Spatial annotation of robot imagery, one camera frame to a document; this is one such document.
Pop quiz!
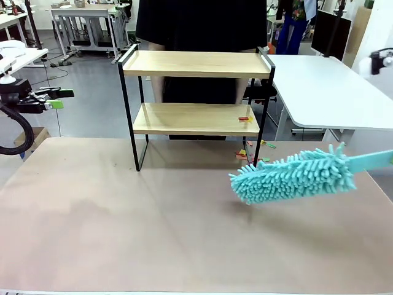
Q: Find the black office chair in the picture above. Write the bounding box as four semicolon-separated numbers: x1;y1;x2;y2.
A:
245;78;279;107

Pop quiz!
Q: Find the cardboard box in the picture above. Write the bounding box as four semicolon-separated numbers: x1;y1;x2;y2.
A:
13;127;52;155

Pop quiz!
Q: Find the person in black shirt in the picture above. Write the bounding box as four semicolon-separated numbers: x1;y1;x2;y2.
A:
135;0;268;141

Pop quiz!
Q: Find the person's left forearm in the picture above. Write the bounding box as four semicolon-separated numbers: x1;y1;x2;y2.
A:
235;78;249;104

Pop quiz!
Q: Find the person in blue trousers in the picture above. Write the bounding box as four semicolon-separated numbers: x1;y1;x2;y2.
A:
275;0;317;56

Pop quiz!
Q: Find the two-tier wooden black-framed shelf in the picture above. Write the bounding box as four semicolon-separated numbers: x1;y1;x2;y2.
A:
117;44;276;174

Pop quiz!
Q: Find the brown cardboard sheet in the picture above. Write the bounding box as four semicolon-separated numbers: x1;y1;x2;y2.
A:
352;6;373;41

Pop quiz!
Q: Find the person's right forearm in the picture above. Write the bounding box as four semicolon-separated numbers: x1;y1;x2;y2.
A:
150;44;165;104

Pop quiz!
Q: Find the white curved-edge desk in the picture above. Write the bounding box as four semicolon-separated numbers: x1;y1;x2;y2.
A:
266;54;393;143

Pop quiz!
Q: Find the teal microfiber duster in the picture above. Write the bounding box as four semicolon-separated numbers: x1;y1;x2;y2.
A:
228;143;393;207

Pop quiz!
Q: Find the white side table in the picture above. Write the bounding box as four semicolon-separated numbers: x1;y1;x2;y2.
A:
0;47;50;75

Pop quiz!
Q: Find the black tripod pole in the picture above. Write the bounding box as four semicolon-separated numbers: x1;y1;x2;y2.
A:
23;0;44;50

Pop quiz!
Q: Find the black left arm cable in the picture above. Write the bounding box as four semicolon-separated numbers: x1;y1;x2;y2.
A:
0;100;35;156

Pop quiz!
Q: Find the black monitor pole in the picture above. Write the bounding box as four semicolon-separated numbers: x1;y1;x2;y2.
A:
324;0;348;59

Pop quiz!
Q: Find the black floor cable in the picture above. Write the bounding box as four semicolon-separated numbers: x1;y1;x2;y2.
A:
42;52;71;83

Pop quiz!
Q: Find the black monitor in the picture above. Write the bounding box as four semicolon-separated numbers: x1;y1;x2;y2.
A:
311;9;352;61

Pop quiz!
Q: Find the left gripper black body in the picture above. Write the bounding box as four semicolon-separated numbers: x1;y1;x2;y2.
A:
0;78;47;114

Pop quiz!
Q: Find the grey-framed wooden workbench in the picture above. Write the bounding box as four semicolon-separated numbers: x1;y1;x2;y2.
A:
50;6;131;64

